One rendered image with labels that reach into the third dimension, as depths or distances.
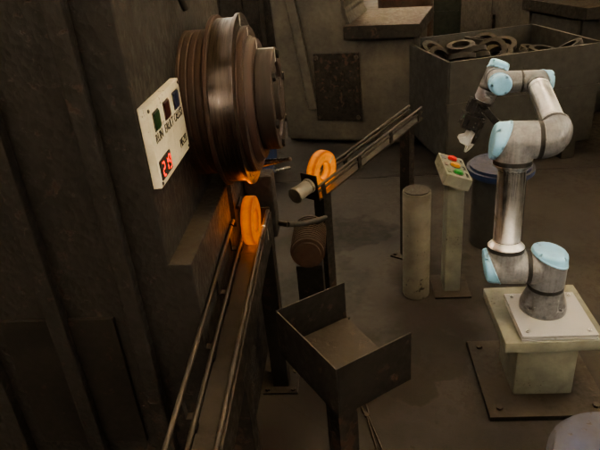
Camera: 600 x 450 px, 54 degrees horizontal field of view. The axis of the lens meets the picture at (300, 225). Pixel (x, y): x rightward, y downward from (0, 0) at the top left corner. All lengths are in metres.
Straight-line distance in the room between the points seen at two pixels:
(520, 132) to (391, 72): 2.54
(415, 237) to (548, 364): 0.74
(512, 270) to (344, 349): 0.73
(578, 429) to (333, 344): 0.61
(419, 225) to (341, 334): 1.07
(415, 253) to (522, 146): 0.88
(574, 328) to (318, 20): 2.95
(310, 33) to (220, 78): 2.94
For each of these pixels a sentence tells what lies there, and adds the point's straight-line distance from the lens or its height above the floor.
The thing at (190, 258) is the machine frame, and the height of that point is 0.87.
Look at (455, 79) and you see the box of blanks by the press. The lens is 3.72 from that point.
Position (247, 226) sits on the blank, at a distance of 1.77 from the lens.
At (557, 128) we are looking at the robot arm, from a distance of 1.90.
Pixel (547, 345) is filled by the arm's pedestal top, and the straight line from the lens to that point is 2.06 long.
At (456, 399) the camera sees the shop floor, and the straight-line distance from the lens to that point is 2.24.
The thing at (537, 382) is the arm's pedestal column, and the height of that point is 0.08.
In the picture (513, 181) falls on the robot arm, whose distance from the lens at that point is 1.91.
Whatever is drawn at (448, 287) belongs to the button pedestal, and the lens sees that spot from 2.74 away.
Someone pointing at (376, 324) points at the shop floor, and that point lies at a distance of 2.56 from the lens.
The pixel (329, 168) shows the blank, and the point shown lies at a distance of 2.26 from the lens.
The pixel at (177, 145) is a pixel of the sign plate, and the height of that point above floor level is 1.10.
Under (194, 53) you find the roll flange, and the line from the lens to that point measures 1.58.
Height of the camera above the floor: 1.55
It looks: 27 degrees down
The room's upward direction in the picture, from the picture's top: 5 degrees counter-clockwise
